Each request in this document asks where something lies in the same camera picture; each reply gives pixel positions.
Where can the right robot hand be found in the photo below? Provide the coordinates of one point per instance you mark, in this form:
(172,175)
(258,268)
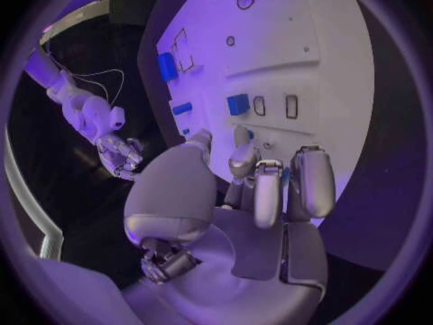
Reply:
(118,154)

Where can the short blue cylinder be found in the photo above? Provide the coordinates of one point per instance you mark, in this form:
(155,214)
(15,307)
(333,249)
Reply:
(182,108)

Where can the blue block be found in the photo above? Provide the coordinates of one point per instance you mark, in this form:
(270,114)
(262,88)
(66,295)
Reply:
(237,105)

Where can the large blue cylinder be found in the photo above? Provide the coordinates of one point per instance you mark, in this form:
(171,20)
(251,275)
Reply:
(167,66)

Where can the white task board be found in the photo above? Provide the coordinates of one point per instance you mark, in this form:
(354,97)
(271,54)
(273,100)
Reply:
(280,59)

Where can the small blue peg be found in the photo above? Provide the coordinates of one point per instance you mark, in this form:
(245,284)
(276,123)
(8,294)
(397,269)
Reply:
(185,131)

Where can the thin blue peg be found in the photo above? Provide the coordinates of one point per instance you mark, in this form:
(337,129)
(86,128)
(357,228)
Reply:
(287,176)

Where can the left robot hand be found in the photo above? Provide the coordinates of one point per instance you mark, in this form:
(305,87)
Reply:
(216,249)

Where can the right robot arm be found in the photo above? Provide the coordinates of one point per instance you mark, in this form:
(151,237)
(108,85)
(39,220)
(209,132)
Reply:
(84,108)

